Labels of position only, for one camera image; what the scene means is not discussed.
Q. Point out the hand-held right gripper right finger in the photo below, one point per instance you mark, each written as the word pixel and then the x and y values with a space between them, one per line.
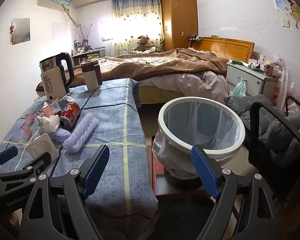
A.
pixel 205 172

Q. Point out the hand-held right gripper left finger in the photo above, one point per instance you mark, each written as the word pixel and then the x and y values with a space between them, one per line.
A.
pixel 96 172

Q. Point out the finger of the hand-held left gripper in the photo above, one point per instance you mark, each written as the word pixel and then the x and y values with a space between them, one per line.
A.
pixel 6 155
pixel 40 163

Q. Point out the white square plastic tray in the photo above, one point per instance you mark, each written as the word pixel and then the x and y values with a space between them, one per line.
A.
pixel 41 146

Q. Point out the white tissue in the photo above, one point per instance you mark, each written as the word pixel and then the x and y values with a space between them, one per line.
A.
pixel 48 123
pixel 69 99

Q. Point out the lavender foam net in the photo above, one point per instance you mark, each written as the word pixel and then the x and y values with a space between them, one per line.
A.
pixel 60 136
pixel 82 132

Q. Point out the white round waste bin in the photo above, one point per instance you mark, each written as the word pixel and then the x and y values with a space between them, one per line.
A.
pixel 165 120

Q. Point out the red flat box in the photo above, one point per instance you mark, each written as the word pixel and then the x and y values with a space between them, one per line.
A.
pixel 158 177

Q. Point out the black mesh chair seat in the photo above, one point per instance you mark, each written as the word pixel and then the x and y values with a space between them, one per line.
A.
pixel 187 217

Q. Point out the clear plastic bin liner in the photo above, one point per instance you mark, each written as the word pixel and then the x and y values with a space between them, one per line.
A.
pixel 205 122

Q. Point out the black office chair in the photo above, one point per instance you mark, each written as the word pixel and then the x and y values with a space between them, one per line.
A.
pixel 285 170

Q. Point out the steel and beige kettle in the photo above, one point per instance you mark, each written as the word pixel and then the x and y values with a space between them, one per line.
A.
pixel 53 80

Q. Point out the yellow bed base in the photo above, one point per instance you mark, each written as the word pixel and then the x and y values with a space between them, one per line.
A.
pixel 162 95

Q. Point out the pale pink duvet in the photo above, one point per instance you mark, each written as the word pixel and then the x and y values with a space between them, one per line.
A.
pixel 190 85

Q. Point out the green patterned plastic bag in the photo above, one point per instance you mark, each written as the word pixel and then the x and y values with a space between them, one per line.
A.
pixel 239 90

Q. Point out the white tumbler brown lid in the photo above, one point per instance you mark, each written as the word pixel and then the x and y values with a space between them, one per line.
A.
pixel 91 73

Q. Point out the white nightstand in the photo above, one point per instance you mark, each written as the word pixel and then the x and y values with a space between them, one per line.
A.
pixel 245 78

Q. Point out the white red-print plastic bag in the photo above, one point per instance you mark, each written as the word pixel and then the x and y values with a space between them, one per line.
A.
pixel 283 90

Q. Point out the green flat box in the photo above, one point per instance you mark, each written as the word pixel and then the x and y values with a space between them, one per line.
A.
pixel 237 61

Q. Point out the brown blanket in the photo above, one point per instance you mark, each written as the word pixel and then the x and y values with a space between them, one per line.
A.
pixel 165 61

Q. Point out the cluttered desk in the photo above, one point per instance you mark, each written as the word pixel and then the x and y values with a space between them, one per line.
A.
pixel 88 53

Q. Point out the row of small boxes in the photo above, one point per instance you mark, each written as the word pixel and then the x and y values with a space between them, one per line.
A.
pixel 267 66

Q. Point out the red hanging charm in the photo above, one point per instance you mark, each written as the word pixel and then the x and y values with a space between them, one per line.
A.
pixel 11 31

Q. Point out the wooden headboard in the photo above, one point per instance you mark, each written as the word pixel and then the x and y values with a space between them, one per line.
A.
pixel 235 46

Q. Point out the power strip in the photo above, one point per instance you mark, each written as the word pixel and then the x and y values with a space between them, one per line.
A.
pixel 195 38

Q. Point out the brown teddy bear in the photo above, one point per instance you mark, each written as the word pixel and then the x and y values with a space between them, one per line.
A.
pixel 142 43

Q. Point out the vase of purple branches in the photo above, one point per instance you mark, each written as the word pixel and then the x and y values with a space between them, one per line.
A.
pixel 86 33

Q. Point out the air conditioner pipe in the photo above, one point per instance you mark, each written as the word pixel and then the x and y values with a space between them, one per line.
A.
pixel 71 17

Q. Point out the wooden wardrobe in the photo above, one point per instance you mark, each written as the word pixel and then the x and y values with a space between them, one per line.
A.
pixel 178 20

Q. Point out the blue and white curtain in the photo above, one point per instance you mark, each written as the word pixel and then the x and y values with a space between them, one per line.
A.
pixel 135 7

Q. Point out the black metal frame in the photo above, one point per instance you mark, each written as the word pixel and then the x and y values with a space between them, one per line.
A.
pixel 290 98

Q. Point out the silver wall sheet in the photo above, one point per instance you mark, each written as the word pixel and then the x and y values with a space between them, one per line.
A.
pixel 21 31

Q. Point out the white wall switch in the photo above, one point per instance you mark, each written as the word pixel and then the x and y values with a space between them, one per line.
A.
pixel 286 23

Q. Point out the cartoon girl wall sticker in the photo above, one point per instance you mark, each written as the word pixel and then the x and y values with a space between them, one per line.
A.
pixel 297 10

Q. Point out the blue flower wall sticker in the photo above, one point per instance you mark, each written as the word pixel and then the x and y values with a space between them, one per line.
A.
pixel 279 1

